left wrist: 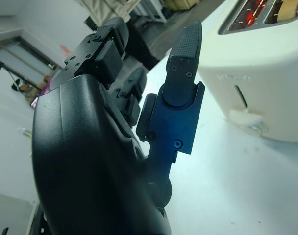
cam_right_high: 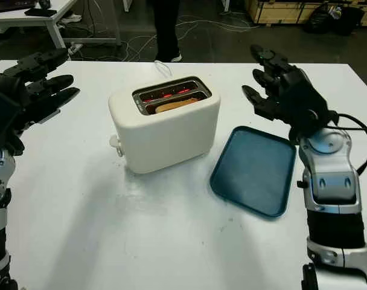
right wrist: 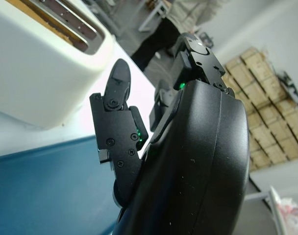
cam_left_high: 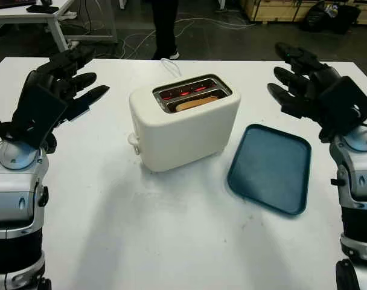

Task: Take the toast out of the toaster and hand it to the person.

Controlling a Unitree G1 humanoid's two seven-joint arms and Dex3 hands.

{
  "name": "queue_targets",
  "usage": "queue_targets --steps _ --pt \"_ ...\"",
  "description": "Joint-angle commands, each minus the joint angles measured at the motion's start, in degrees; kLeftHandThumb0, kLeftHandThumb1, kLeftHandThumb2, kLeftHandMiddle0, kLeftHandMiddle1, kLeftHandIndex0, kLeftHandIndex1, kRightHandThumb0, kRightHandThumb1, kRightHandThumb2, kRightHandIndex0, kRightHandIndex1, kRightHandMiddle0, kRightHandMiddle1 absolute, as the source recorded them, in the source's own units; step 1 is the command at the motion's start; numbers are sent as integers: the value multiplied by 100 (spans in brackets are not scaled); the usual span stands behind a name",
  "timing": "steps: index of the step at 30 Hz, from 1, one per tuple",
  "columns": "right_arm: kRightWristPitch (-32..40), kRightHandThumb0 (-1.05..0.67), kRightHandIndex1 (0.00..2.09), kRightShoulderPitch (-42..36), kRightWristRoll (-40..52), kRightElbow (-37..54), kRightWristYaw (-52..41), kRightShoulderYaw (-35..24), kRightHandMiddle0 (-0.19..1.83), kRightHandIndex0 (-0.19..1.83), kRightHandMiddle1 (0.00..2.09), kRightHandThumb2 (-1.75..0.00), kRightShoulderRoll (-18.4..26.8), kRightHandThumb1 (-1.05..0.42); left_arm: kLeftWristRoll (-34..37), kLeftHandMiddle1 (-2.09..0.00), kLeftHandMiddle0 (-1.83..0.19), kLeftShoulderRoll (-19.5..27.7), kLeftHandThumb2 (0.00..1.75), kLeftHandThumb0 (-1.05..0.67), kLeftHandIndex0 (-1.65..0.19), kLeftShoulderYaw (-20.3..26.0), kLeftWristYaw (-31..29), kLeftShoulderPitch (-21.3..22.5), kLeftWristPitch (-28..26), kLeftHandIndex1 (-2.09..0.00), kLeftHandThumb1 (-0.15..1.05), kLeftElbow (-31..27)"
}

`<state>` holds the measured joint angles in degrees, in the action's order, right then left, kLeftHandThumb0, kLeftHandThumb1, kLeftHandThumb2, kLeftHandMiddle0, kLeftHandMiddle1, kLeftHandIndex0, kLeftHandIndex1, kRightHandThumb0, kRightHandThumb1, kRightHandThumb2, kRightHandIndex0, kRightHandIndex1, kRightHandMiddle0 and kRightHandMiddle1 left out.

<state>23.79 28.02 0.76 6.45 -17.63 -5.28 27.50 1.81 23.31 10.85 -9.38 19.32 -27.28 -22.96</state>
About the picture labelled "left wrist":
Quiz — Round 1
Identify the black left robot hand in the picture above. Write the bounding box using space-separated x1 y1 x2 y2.
31 16 205 235

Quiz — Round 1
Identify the slice of toasted bread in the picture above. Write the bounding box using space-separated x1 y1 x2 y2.
277 0 298 22

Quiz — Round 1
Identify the white two-slot toaster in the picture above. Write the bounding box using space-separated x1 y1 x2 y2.
198 0 298 143

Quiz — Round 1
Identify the wooden crate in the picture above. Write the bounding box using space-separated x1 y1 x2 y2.
167 0 191 12

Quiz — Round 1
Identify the framed glass wall panel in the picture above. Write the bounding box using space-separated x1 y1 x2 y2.
0 35 63 84

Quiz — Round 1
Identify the white metal-frame desk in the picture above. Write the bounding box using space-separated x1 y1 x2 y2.
128 0 167 23

